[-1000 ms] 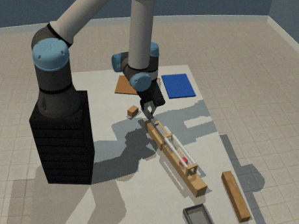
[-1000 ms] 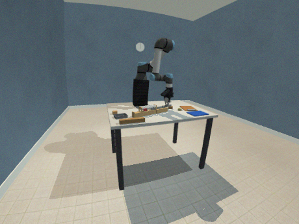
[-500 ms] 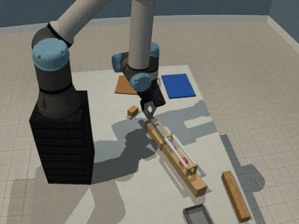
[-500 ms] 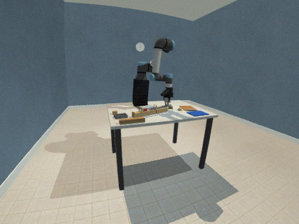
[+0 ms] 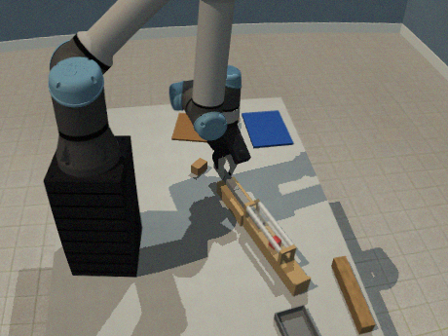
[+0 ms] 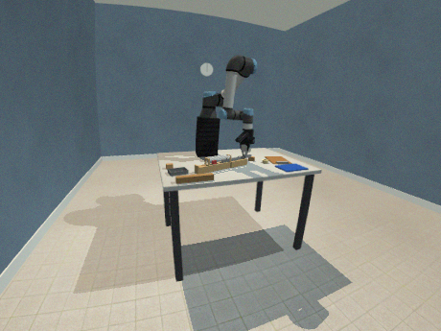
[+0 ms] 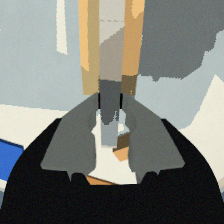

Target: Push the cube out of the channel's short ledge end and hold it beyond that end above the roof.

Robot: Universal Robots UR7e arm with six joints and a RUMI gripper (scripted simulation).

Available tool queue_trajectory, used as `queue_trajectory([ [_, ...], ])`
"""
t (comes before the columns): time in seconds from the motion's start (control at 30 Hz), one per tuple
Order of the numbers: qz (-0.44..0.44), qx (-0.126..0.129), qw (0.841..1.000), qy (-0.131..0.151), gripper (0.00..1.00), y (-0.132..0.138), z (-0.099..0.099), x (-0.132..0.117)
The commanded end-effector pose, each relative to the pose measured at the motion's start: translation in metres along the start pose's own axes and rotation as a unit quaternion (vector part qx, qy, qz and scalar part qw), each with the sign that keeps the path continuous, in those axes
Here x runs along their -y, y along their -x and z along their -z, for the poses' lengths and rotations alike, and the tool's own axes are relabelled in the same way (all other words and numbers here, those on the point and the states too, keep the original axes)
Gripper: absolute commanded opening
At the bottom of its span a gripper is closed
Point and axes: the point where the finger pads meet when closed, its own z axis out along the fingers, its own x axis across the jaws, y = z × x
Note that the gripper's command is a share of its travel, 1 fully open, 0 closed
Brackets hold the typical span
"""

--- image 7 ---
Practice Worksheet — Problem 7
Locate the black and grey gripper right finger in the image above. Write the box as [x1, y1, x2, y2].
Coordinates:
[120, 93, 224, 223]

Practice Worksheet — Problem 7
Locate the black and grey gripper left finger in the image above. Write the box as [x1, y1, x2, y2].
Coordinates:
[0, 92, 100, 224]

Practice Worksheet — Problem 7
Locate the small tan wooden block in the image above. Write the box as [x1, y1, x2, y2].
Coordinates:
[112, 133, 130, 162]

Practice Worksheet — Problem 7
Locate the blue flat rectangular slab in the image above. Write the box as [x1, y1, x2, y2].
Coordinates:
[0, 139, 24, 181]

